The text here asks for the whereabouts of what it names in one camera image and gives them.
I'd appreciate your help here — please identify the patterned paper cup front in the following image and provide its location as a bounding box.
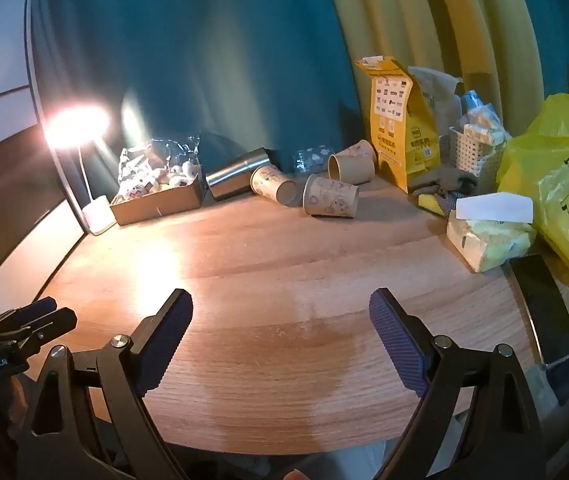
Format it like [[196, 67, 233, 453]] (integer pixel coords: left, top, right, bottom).
[[301, 174, 359, 219]]

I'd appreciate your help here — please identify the patterned paper cup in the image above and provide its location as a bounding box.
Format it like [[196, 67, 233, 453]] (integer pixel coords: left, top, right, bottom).
[[250, 164, 297, 206], [301, 174, 359, 219], [337, 139, 377, 162]]

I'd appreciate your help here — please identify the patterned paper cup left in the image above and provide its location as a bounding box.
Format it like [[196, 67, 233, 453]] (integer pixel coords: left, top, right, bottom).
[[250, 164, 297, 206]]

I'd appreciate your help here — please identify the brown paper cup open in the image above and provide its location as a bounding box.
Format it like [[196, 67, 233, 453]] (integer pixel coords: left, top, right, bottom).
[[327, 154, 375, 185]]

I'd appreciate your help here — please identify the patterned paper cup behind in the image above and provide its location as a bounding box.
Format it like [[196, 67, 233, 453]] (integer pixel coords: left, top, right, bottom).
[[337, 139, 377, 162]]

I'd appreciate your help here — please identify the black smartphone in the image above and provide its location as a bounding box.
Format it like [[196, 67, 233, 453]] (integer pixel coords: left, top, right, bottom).
[[509, 255, 569, 365]]

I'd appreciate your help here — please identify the white desk lamp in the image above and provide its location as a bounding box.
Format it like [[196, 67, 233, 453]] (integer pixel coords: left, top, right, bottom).
[[44, 103, 116, 236]]

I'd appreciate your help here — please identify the cardboard tray box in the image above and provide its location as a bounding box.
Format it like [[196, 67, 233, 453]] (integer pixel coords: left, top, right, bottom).
[[110, 177, 203, 226]]

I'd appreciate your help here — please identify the clear bag of candies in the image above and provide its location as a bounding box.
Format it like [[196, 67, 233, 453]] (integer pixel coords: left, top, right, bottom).
[[115, 136, 202, 202]]

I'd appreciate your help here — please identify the tissue pack yellow green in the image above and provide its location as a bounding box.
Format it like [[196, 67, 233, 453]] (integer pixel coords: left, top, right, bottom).
[[447, 192, 537, 273]]

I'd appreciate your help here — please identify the stainless steel tumbler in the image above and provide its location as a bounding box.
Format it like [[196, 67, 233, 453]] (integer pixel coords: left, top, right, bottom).
[[206, 148, 271, 202]]

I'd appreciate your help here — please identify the yellow sponge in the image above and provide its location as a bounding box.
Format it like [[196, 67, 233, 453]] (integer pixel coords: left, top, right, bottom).
[[418, 194, 447, 218]]

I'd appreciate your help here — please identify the grey cloth rag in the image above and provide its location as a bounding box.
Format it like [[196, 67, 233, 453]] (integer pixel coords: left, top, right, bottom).
[[408, 165, 477, 217]]

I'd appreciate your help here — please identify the yellow plastic shopping bag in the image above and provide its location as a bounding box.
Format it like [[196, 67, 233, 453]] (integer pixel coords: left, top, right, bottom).
[[497, 93, 569, 268]]

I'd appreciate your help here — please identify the white plastic basket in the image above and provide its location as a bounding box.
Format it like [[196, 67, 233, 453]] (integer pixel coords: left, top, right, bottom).
[[449, 127, 507, 194]]

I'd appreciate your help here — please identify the crumpled clear plastic wrapper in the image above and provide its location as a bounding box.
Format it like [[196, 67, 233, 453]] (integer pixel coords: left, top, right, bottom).
[[293, 144, 334, 176]]

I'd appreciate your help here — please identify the yellow paper bag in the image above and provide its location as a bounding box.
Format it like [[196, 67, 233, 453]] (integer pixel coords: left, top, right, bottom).
[[356, 55, 441, 192]]

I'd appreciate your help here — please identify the teal curtain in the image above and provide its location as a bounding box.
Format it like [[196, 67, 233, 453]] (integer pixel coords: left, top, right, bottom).
[[28, 0, 363, 196]]

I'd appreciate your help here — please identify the beige paper bag behind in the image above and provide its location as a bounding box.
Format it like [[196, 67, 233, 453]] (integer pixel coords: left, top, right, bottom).
[[408, 66, 463, 136]]

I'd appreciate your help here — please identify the yellow curtain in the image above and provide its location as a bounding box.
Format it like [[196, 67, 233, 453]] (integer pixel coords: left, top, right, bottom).
[[334, 0, 545, 136]]

